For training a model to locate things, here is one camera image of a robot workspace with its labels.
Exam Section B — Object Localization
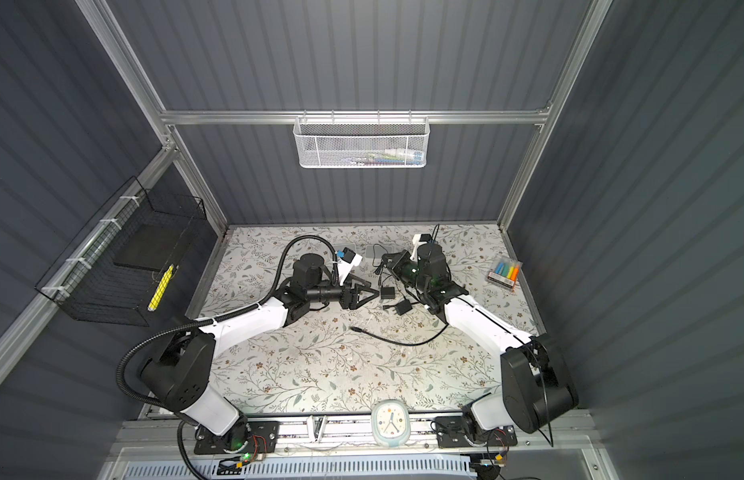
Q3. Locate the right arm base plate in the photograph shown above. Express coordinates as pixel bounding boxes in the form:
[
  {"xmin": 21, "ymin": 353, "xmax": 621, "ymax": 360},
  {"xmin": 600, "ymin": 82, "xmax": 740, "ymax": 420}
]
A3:
[{"xmin": 430, "ymin": 415, "xmax": 518, "ymax": 451}]

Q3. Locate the pack of coloured markers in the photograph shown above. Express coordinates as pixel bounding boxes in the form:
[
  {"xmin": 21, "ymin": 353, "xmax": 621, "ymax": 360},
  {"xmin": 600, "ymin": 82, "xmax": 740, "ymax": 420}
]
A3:
[{"xmin": 487, "ymin": 256, "xmax": 523, "ymax": 290}]

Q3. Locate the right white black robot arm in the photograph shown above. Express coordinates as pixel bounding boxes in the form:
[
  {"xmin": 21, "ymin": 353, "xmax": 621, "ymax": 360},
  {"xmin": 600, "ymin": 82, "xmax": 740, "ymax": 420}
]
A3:
[{"xmin": 381, "ymin": 243, "xmax": 580, "ymax": 433}]

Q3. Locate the black wire wall basket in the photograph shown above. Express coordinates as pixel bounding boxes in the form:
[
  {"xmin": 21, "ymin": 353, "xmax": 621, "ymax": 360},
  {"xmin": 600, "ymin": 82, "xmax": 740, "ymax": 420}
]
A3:
[{"xmin": 35, "ymin": 181, "xmax": 206, "ymax": 326}]

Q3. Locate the floral patterned table mat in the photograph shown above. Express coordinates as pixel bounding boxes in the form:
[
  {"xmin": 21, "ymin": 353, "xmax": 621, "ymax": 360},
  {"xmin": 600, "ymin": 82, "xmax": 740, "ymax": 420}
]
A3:
[{"xmin": 200, "ymin": 225, "xmax": 501, "ymax": 414}]

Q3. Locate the mint green alarm clock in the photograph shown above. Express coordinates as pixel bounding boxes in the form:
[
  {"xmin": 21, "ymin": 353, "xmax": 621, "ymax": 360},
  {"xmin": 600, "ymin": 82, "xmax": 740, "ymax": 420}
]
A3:
[{"xmin": 371, "ymin": 399, "xmax": 411, "ymax": 448}]

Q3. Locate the white wire mesh basket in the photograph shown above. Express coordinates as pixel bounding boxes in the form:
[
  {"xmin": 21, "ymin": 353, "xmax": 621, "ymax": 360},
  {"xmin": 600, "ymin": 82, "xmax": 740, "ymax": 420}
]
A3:
[{"xmin": 293, "ymin": 119, "xmax": 431, "ymax": 169}]

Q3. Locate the white ventilated cable duct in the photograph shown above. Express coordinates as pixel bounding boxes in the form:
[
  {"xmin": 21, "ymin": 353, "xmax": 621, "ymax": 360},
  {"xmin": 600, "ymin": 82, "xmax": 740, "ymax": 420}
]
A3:
[{"xmin": 119, "ymin": 453, "xmax": 481, "ymax": 480}]

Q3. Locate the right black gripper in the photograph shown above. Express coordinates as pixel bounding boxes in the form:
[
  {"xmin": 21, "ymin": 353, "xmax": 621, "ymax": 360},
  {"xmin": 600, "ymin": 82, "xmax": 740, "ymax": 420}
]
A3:
[{"xmin": 384, "ymin": 251, "xmax": 431, "ymax": 296}]

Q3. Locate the yellow black striped marker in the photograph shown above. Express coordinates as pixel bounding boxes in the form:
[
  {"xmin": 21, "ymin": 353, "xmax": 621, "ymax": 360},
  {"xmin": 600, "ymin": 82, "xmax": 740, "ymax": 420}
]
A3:
[{"xmin": 147, "ymin": 264, "xmax": 176, "ymax": 312}]

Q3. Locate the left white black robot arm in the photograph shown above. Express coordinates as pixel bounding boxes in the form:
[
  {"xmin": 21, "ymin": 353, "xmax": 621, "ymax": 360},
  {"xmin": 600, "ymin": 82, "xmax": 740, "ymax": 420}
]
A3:
[{"xmin": 139, "ymin": 248, "xmax": 377, "ymax": 436}]

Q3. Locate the long black cable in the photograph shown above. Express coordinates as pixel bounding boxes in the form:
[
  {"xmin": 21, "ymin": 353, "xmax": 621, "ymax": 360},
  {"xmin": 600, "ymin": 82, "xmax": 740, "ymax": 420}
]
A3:
[{"xmin": 350, "ymin": 286, "xmax": 463, "ymax": 348}]

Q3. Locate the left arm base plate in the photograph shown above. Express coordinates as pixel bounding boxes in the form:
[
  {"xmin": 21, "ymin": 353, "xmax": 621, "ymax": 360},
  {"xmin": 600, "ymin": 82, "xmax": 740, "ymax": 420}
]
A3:
[{"xmin": 193, "ymin": 421, "xmax": 281, "ymax": 455}]

